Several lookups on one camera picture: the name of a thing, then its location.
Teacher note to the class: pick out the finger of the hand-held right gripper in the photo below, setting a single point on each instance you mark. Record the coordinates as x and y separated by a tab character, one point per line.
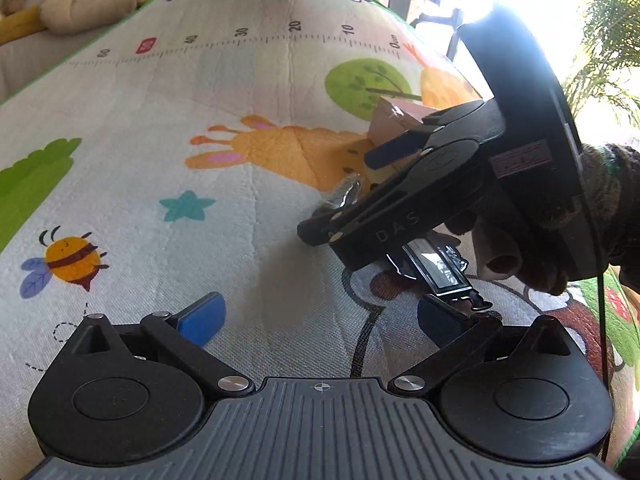
392	152
330	222

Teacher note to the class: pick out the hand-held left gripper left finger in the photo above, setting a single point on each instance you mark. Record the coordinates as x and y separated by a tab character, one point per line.
202	317

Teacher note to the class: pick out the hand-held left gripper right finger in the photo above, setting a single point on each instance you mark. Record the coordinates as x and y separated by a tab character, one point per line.
440	322

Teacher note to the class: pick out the white cardboard box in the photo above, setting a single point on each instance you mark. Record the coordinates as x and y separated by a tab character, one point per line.
395	117

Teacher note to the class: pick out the shiny plastic packet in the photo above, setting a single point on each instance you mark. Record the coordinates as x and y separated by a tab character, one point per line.
345	190

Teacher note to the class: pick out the person's right hand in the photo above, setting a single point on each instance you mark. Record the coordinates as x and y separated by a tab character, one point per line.
617	200

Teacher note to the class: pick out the potted plant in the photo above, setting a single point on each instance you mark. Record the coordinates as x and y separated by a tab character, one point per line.
615	50

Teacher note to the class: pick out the printed cartoon play mat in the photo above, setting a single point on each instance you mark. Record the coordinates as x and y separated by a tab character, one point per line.
200	110

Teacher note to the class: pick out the grey sofa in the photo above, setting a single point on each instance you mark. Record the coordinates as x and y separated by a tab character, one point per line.
30	65

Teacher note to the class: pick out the cream pillow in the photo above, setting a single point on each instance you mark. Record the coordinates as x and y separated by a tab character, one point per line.
85	2

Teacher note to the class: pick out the yellow cushion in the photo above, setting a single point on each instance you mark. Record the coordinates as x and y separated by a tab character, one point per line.
20	25

